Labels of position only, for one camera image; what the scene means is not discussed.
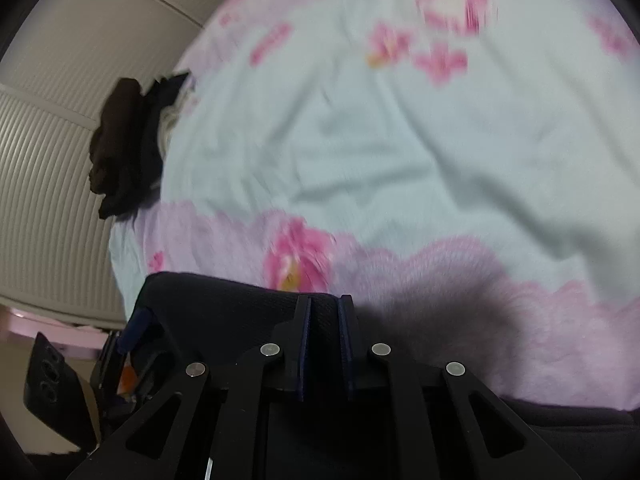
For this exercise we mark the pink floral blanket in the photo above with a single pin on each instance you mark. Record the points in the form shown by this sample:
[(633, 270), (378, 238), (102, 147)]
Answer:
[(400, 160)]

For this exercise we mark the beige ribbed panel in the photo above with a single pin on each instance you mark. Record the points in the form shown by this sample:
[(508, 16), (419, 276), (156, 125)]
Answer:
[(45, 185)]

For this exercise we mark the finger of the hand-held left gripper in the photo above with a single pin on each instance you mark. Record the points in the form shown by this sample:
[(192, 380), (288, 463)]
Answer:
[(136, 324)]

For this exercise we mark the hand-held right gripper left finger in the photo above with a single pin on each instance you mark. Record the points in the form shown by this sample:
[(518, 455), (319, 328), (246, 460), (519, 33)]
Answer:
[(304, 350)]

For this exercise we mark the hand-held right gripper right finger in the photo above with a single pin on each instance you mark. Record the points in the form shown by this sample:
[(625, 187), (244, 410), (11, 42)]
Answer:
[(345, 350)]

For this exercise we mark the black pants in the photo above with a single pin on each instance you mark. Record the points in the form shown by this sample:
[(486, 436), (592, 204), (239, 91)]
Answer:
[(225, 310)]

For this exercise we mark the pile of dark clothes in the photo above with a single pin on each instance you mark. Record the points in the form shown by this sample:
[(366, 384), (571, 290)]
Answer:
[(122, 150)]

